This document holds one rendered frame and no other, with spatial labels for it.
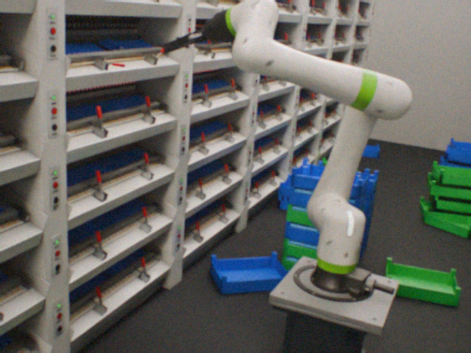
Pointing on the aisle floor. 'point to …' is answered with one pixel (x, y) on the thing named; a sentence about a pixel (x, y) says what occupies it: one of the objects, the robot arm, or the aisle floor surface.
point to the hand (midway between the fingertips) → (174, 45)
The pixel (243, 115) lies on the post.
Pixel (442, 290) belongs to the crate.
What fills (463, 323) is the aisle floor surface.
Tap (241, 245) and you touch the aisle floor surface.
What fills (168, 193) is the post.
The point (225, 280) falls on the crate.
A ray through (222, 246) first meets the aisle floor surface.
